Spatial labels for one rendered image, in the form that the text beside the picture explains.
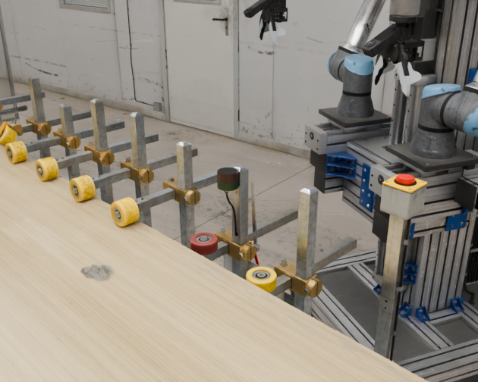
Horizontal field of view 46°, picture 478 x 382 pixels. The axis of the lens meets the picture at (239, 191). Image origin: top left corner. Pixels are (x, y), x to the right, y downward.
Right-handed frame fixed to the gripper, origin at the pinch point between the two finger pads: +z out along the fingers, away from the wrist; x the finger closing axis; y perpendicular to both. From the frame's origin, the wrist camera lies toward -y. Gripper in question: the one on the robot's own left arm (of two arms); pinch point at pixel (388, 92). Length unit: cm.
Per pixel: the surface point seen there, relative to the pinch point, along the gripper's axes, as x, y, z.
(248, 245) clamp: 7, -38, 45
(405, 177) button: -36.1, -19.4, 8.5
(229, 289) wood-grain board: -16, -53, 42
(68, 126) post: 101, -79, 31
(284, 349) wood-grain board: -41, -49, 42
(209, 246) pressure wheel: 6, -51, 42
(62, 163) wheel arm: 75, -85, 37
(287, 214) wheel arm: 24, -18, 46
